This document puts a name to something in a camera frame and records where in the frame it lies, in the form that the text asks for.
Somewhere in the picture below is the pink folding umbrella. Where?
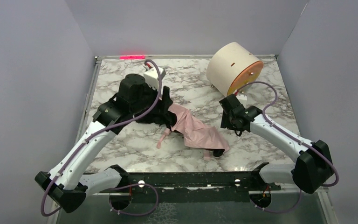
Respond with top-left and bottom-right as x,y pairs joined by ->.
136,86 -> 231,161

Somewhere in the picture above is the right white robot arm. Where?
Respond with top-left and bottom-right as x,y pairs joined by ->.
219,94 -> 333,194

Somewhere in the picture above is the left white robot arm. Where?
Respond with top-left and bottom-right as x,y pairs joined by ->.
35,74 -> 172,213

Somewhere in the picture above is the beige cylindrical umbrella stand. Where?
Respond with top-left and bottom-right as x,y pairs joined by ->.
206,42 -> 264,96

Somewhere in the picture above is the pink tape marker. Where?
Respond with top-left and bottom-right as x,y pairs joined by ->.
119,55 -> 145,60

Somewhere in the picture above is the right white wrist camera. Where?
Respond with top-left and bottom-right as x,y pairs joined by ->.
236,93 -> 248,108

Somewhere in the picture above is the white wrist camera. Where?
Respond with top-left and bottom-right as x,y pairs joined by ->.
142,63 -> 159,90
236,93 -> 248,108

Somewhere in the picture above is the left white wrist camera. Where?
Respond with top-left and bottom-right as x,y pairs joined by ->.
142,63 -> 159,90

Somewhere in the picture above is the aluminium table frame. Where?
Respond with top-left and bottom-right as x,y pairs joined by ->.
46,55 -> 340,224

